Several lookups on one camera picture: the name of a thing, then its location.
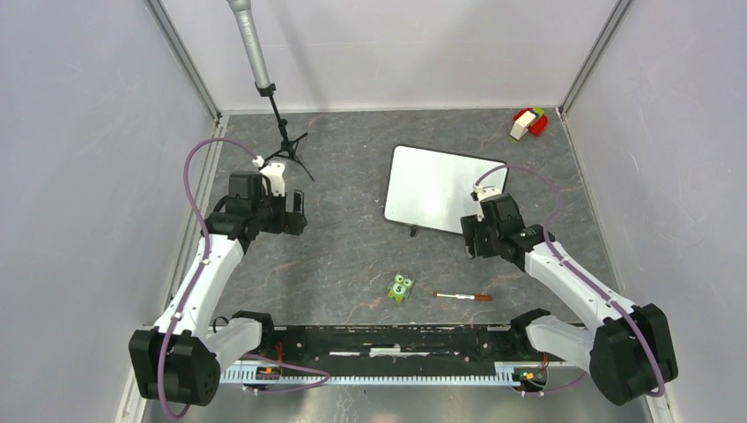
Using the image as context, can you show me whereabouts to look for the white marker brown cap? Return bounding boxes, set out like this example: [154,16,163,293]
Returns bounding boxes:
[433,292,492,301]

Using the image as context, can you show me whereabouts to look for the green owl number block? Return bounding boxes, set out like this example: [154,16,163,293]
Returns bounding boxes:
[388,272,416,302]

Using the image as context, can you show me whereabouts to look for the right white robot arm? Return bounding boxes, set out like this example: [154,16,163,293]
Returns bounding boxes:
[460,189,679,405]

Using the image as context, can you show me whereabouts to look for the slotted cable duct rail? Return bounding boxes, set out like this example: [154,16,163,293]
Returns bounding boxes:
[219,360,548,388]

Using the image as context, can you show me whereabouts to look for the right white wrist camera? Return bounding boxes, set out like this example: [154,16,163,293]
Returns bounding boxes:
[470,184,502,222]

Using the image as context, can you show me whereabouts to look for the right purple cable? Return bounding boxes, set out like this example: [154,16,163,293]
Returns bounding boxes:
[470,163,668,399]

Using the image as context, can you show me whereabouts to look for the red and white toy blocks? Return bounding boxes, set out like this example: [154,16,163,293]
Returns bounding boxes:
[509,108,549,142]

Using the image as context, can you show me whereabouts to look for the white whiteboard black frame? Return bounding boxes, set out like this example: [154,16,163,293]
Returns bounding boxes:
[383,145,508,234]

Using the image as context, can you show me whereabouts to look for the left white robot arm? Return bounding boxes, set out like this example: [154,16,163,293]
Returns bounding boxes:
[129,162,307,406]

